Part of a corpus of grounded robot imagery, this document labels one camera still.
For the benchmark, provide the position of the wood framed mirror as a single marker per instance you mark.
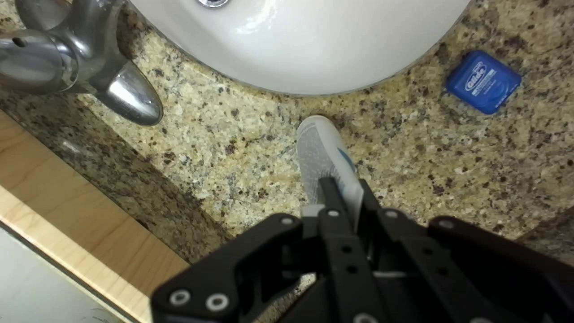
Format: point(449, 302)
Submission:
point(65, 227)

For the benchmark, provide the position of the white and blue tube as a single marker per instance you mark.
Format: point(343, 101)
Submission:
point(323, 150)

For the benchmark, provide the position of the white sink basin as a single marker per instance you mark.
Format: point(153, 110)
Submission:
point(311, 42)

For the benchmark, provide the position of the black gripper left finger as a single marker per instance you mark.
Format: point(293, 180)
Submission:
point(252, 275)

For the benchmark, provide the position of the chrome faucet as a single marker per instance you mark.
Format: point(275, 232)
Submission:
point(78, 55)

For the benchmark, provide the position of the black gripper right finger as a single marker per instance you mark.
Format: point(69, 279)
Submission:
point(467, 275)

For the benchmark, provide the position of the blue dental floss container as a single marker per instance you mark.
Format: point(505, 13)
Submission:
point(483, 82)

